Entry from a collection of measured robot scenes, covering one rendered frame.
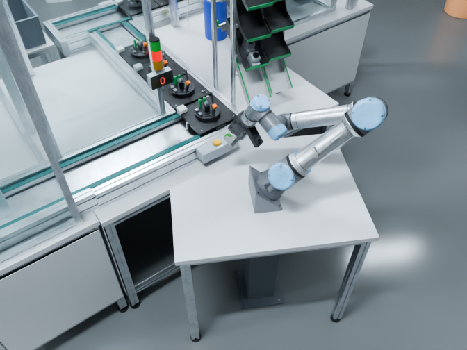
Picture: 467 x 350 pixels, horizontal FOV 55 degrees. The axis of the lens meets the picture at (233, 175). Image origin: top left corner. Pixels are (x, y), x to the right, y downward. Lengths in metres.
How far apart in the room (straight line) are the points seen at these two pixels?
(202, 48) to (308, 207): 1.49
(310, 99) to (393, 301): 1.31
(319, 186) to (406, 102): 2.28
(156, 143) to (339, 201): 0.96
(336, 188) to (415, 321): 1.06
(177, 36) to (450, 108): 2.49
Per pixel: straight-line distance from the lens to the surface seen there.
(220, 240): 1.97
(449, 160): 3.90
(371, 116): 1.71
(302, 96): 2.73
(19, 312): 2.39
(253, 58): 2.29
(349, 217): 2.11
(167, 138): 2.35
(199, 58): 3.04
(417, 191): 3.55
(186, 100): 2.50
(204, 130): 2.29
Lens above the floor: 2.47
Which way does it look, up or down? 47 degrees down
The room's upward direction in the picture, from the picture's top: straight up
